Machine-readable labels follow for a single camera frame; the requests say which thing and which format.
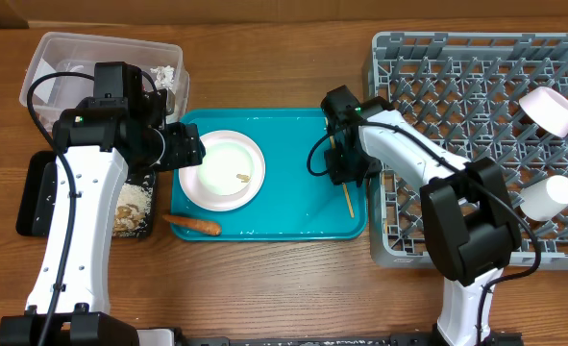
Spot black food waste tray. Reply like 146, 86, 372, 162
15, 151, 158, 238

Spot rice and meat leftovers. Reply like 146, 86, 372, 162
112, 184, 153, 237

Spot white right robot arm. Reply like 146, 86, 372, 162
321, 86, 522, 345

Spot wooden chopstick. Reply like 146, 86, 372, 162
325, 118, 355, 219
380, 172, 388, 235

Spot grey dishwasher rack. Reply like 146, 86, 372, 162
364, 32, 568, 270

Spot pink white bowl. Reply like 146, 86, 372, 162
519, 86, 568, 137

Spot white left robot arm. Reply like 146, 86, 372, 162
0, 62, 205, 345

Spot white napkin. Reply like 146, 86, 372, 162
150, 65, 175, 89

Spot cream bowl with leftovers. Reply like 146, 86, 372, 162
197, 141, 254, 196

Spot orange carrot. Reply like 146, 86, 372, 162
162, 214, 222, 236

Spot clear plastic waste bin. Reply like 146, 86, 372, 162
19, 32, 189, 130

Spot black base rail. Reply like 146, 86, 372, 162
182, 331, 525, 346

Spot teal serving tray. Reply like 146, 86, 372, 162
170, 109, 368, 242

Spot pink round plate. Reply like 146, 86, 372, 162
178, 130, 267, 213

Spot small white cup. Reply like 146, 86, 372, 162
520, 175, 568, 221

